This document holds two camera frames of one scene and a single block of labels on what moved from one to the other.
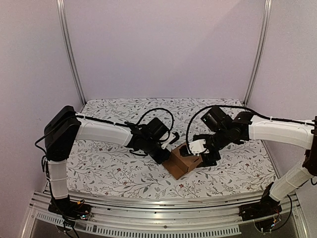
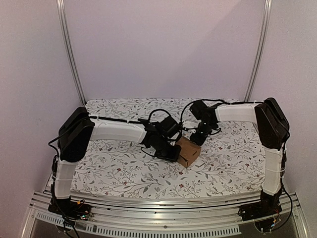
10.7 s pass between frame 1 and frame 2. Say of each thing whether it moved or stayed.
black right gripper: moved
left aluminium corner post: stayed
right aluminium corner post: stayed
